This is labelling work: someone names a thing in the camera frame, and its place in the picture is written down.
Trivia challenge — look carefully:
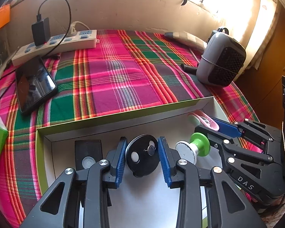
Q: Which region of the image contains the green white spool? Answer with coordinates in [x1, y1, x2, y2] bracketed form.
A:
[176, 132, 211, 165]

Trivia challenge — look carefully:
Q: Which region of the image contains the pink white clip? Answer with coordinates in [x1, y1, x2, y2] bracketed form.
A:
[188, 110, 219, 131]

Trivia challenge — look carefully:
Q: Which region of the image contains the black round disc gadget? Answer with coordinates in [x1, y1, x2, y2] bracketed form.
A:
[125, 134, 160, 178]

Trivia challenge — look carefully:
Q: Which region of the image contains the black rectangular bike light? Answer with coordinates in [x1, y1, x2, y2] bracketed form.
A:
[74, 139, 103, 170]

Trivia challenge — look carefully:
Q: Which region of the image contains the wooden cabinet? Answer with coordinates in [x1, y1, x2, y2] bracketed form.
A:
[236, 7, 285, 129]

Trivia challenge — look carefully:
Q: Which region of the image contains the grey portable heater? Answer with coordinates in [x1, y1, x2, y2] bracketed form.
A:
[196, 27, 247, 87]

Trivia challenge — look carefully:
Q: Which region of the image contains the green white cardboard box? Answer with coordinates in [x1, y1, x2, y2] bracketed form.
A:
[35, 97, 227, 227]

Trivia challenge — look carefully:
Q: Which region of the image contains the beige tool on table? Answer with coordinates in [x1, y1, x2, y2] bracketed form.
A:
[164, 31, 207, 51]

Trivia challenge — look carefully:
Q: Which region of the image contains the plaid tablecloth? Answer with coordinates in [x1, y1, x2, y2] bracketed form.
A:
[0, 30, 257, 227]

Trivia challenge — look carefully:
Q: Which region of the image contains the heart pattern curtain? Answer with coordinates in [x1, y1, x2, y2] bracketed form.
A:
[226, 0, 278, 74]

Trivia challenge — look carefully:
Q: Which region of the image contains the black smartphone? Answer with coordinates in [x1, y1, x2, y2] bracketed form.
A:
[15, 56, 58, 115]

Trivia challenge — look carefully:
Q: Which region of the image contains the white power strip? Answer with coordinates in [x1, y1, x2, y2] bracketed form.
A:
[12, 30, 100, 67]

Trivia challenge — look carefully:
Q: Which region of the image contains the white plug in strip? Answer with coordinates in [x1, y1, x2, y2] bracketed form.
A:
[67, 21, 90, 36]

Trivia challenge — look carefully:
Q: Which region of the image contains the black charger plug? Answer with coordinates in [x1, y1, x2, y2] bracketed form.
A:
[31, 14, 51, 46]

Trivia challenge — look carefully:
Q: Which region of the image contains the orange box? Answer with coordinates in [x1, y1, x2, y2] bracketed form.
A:
[0, 4, 11, 29]

